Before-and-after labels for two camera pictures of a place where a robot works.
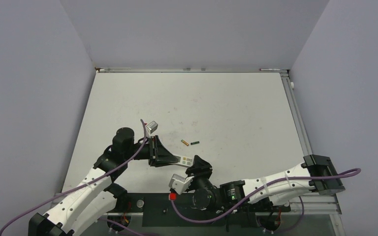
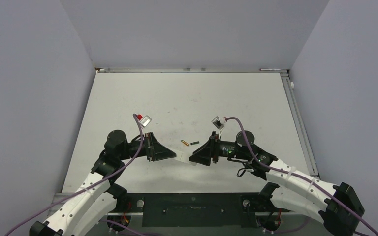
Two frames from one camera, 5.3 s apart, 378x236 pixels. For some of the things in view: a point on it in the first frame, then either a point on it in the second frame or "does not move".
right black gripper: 200,168 -> 203,154
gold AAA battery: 184,142 does not move
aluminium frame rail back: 140,70 does not move
